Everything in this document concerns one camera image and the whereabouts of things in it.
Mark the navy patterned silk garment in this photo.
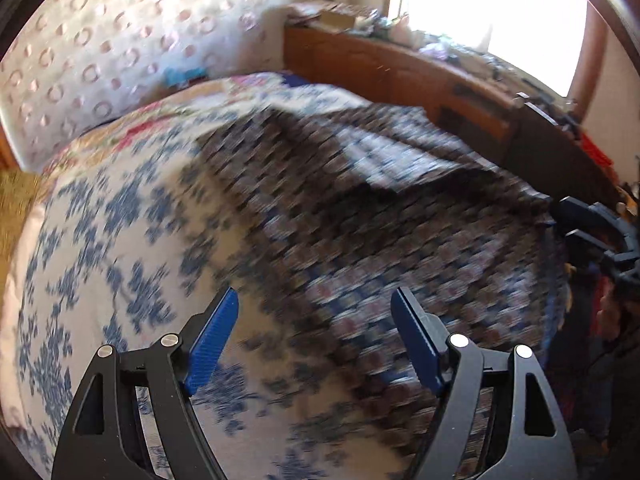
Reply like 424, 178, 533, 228
198, 104, 564, 479

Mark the long wooden sideboard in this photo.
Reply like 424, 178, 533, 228
283, 26, 620, 207

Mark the blue floral white bedspread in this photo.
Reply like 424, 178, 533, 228
0, 84, 426, 480

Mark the pink floral quilt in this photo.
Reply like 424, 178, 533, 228
41, 72, 288, 178

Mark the cardboard box on sideboard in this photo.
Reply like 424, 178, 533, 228
317, 10, 357, 34

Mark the navy blue bed sheet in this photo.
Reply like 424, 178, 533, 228
278, 70, 314, 88

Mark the circle patterned sheer curtain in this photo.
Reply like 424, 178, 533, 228
1, 0, 288, 171

